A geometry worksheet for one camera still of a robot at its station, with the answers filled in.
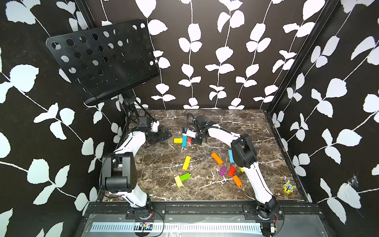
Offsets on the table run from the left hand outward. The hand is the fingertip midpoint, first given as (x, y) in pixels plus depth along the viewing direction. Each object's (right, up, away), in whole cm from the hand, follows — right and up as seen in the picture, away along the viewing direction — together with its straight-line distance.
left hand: (166, 134), depth 91 cm
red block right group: (+41, -22, -3) cm, 46 cm away
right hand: (+17, -3, +11) cm, 20 cm away
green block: (+12, -25, -5) cm, 28 cm away
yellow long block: (+13, -18, -1) cm, 22 cm away
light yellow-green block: (+9, -27, -7) cm, 29 cm away
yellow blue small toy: (+71, -29, -10) cm, 77 cm away
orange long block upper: (+33, -15, +2) cm, 36 cm away
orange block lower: (+43, -26, -7) cm, 51 cm away
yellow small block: (+6, -5, +10) cm, 13 cm away
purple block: (+35, -22, -3) cm, 42 cm away
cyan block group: (+11, -5, +10) cm, 16 cm away
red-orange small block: (+15, -4, +7) cm, 17 cm away
